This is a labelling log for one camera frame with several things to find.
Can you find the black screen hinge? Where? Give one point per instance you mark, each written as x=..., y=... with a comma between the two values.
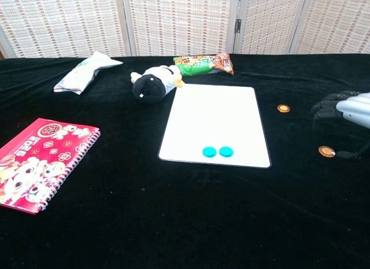
x=238, y=25

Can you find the woven folding screen panel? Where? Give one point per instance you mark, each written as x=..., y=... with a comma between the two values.
x=269, y=23
x=338, y=23
x=60, y=23
x=179, y=23

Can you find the orange round token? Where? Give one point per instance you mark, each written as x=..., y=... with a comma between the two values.
x=326, y=151
x=283, y=108

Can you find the black and white plush toy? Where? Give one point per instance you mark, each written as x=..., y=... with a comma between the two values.
x=150, y=86

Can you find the teal round token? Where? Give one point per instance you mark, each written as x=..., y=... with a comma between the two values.
x=209, y=151
x=226, y=151

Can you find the white rectangular board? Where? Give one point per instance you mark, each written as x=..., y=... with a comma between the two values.
x=215, y=118

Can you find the white snack bag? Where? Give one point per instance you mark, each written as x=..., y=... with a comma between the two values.
x=82, y=73

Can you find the green and orange snack bag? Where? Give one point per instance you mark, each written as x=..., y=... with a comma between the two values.
x=202, y=65

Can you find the red spiral-bound calendar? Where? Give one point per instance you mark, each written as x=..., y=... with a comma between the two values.
x=43, y=162

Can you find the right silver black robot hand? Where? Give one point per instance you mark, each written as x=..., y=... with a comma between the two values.
x=354, y=108

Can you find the black velvet tablecloth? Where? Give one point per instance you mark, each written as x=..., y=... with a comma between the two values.
x=130, y=228

